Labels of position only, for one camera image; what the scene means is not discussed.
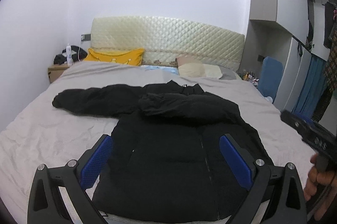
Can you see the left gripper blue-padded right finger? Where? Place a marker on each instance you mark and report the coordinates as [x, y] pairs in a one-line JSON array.
[[286, 204]]

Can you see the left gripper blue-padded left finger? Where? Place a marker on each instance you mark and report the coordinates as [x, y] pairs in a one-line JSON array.
[[46, 204]]

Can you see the black puffy jacket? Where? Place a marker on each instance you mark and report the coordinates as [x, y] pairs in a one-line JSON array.
[[166, 165]]

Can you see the blue curtain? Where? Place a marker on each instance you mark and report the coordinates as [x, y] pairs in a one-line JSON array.
[[313, 87]]

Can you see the brown patterned scarf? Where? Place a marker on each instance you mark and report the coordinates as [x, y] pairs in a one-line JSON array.
[[330, 68]]

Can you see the blue padded board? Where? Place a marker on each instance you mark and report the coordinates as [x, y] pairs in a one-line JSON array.
[[270, 78]]

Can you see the clutter of small items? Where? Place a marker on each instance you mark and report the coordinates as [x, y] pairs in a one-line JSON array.
[[250, 77]]

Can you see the grey pillow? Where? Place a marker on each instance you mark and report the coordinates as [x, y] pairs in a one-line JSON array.
[[228, 74]]

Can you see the wooden nightstand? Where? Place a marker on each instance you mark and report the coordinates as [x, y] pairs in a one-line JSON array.
[[55, 71]]

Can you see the grey white wardrobe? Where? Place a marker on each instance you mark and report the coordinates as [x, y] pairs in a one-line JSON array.
[[289, 31]]

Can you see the beige pillow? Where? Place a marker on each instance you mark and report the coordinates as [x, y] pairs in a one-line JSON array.
[[189, 67]]

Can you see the white spray bottle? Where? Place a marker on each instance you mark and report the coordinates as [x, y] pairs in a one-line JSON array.
[[69, 55]]

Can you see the black bag on nightstand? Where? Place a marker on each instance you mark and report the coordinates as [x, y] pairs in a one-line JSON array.
[[76, 53]]

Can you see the light blue pillow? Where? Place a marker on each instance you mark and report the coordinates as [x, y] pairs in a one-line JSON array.
[[172, 70]]

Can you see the yellow pillow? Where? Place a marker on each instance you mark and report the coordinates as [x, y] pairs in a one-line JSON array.
[[133, 57]]

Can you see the cream quilted headboard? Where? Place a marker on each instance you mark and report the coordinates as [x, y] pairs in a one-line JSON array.
[[164, 39]]

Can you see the wall socket right of bed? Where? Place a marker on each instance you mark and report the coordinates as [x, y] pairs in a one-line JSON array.
[[260, 58]]

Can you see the wall socket of bed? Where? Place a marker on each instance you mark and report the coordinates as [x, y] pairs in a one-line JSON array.
[[260, 58], [85, 37]]

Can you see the wall socket left of bed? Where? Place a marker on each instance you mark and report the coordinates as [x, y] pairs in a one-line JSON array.
[[85, 37]]

